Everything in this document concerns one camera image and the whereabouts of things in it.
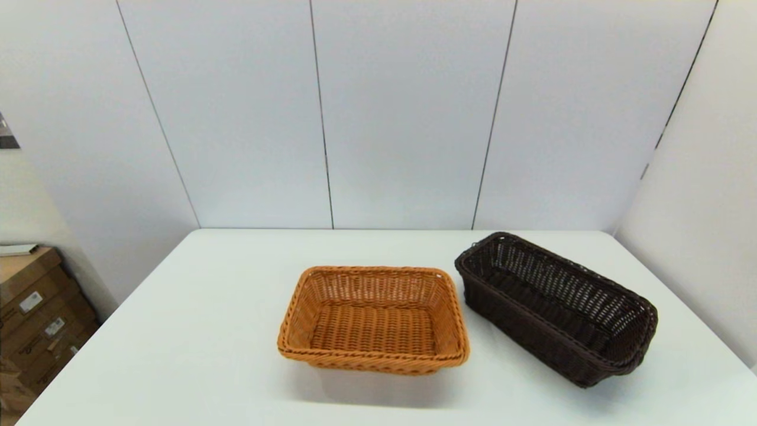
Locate brown cardboard box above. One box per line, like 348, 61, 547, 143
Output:
0, 247, 83, 332
0, 358, 36, 415
0, 296, 98, 363
18, 322, 101, 394

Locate orange wicker basket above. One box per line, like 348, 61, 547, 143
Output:
277, 266, 471, 376

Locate dark brown wicker basket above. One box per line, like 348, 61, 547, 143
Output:
454, 231, 659, 389

